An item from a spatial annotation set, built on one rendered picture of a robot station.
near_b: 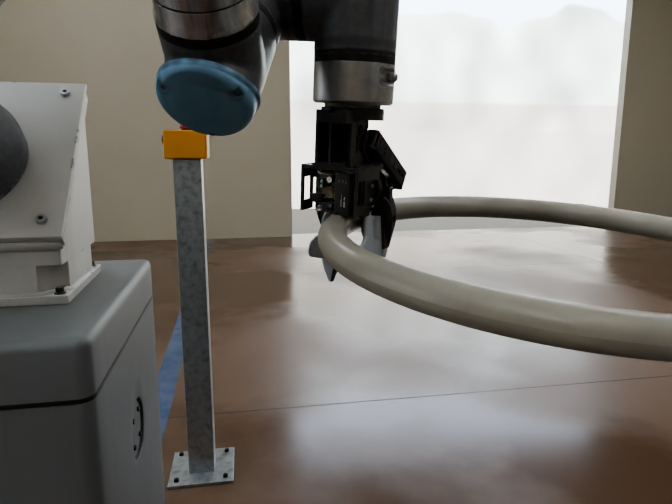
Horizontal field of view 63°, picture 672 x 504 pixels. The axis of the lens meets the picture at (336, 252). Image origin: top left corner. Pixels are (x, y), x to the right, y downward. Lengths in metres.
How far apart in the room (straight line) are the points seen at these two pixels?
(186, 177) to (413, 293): 1.30
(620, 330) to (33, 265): 0.58
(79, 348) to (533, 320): 0.40
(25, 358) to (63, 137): 0.31
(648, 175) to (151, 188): 6.51
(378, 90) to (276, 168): 6.05
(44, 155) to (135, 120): 5.96
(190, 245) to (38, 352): 1.13
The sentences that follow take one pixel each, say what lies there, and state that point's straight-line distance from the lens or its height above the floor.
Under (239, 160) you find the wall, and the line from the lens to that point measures 6.61.
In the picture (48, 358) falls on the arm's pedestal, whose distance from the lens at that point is 0.57.
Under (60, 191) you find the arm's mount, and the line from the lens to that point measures 0.71.
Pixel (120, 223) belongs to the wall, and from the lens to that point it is 6.79.
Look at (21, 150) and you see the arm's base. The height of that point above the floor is 1.02.
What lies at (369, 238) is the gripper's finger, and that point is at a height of 0.92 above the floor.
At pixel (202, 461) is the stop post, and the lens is 1.91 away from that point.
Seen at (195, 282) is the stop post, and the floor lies 0.63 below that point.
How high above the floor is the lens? 1.02
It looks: 10 degrees down
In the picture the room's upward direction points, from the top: straight up
